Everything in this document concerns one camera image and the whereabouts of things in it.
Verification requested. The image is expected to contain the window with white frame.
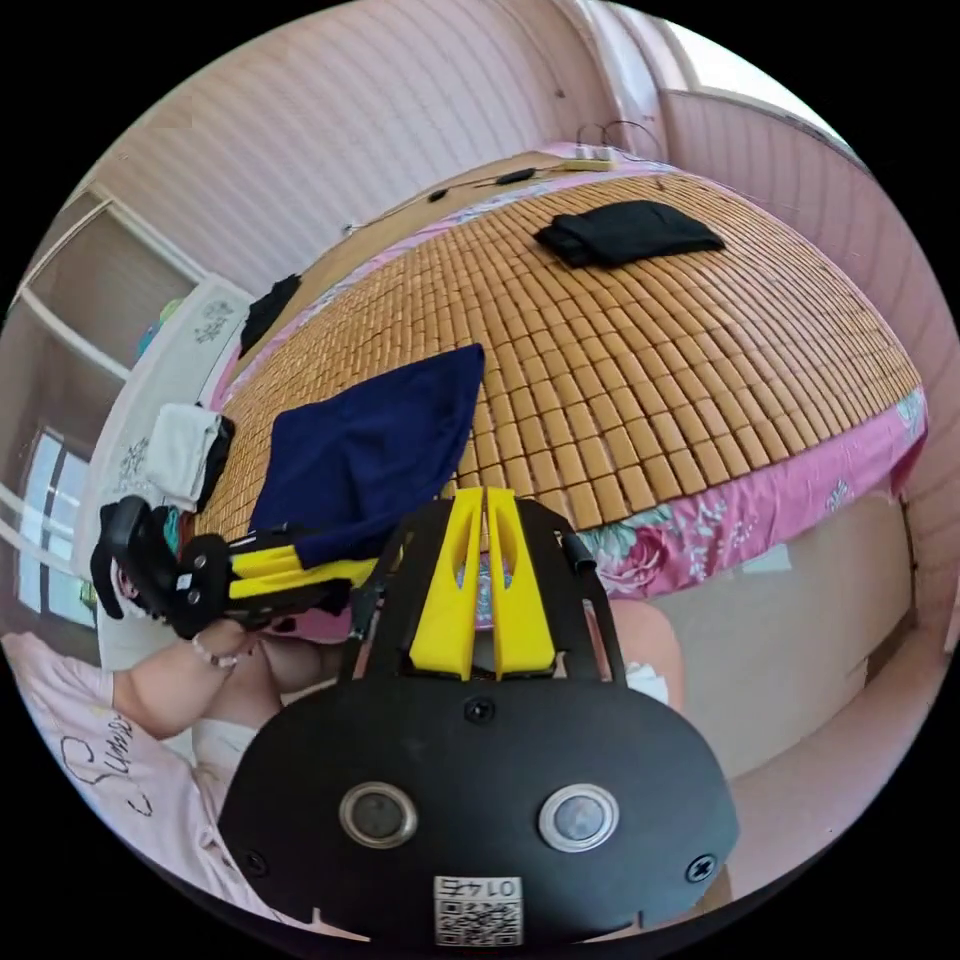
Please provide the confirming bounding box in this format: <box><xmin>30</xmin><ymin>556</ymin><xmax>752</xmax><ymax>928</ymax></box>
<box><xmin>13</xmin><ymin>425</ymin><xmax>99</xmax><ymax>625</ymax></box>

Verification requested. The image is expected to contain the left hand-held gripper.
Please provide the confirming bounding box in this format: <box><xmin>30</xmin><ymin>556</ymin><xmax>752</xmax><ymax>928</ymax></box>
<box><xmin>146</xmin><ymin>523</ymin><xmax>382</xmax><ymax>640</ymax></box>

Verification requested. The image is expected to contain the black charger with cable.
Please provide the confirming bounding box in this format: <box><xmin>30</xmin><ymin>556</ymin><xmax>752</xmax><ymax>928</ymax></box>
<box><xmin>425</xmin><ymin>169</ymin><xmax>540</xmax><ymax>204</ymax></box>

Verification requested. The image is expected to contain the person's left hand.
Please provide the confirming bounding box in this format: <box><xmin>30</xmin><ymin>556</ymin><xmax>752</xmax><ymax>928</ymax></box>
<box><xmin>191</xmin><ymin>613</ymin><xmax>264</xmax><ymax>670</ymax></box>

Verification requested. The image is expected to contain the dark blue short sleeve shirt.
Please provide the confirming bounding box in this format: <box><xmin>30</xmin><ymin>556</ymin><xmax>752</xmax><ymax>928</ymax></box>
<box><xmin>247</xmin><ymin>342</ymin><xmax>487</xmax><ymax>573</ymax></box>

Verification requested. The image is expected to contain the white open shelf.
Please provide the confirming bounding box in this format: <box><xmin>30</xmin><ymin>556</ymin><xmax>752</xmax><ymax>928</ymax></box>
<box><xmin>0</xmin><ymin>178</ymin><xmax>205</xmax><ymax>481</ymax></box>

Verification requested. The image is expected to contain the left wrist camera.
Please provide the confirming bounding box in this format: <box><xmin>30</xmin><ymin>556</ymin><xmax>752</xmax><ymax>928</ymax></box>
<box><xmin>89</xmin><ymin>494</ymin><xmax>163</xmax><ymax>621</ymax></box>

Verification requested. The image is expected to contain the bed with woven mat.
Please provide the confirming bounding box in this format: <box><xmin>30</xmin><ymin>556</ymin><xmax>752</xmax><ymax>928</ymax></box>
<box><xmin>78</xmin><ymin>140</ymin><xmax>933</xmax><ymax>778</ymax></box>

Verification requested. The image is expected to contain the person's left forearm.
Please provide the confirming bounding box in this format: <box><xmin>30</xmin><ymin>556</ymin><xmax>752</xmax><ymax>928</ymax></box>
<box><xmin>110</xmin><ymin>637</ymin><xmax>243</xmax><ymax>742</ymax></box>

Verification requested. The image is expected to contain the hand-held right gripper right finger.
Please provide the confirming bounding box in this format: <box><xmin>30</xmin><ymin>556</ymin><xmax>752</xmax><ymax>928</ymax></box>
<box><xmin>485</xmin><ymin>485</ymin><xmax>557</xmax><ymax>681</ymax></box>

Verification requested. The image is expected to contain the pile of clothes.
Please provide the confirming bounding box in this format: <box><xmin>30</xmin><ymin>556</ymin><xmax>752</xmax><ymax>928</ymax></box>
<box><xmin>140</xmin><ymin>402</ymin><xmax>237</xmax><ymax>516</ymax></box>

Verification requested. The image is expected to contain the bunched black garment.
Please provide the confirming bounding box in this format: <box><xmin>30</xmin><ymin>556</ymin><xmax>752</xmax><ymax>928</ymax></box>
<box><xmin>237</xmin><ymin>272</ymin><xmax>304</xmax><ymax>361</ymax></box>

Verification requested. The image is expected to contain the bright window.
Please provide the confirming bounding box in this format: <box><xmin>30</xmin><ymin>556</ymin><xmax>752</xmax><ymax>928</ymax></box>
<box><xmin>673</xmin><ymin>20</ymin><xmax>853</xmax><ymax>148</ymax></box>

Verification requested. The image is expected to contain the folded black garment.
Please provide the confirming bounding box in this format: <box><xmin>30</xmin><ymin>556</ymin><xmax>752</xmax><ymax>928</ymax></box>
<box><xmin>533</xmin><ymin>199</ymin><xmax>728</xmax><ymax>271</ymax></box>

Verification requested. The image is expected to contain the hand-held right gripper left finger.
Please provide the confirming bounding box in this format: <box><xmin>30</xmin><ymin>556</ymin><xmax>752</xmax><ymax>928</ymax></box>
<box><xmin>408</xmin><ymin>487</ymin><xmax>479</xmax><ymax>678</ymax></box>

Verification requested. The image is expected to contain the person's body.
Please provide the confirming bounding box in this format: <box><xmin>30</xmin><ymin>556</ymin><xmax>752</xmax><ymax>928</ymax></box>
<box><xmin>0</xmin><ymin>598</ymin><xmax>740</xmax><ymax>925</ymax></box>

